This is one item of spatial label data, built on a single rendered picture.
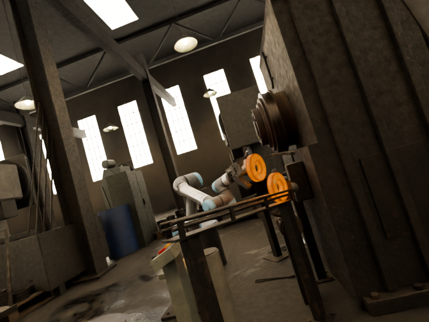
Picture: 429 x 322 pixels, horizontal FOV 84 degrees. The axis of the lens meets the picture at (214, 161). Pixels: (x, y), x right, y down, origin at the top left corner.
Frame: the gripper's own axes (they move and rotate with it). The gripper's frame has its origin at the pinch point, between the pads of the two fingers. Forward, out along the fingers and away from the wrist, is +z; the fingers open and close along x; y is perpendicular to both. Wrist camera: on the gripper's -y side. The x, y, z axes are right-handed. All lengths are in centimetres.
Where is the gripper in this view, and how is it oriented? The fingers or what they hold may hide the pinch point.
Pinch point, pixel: (255, 164)
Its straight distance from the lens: 135.9
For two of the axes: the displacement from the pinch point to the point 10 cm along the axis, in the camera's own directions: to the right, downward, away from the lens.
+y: -4.6, -8.5, 2.4
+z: 6.0, -5.0, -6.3
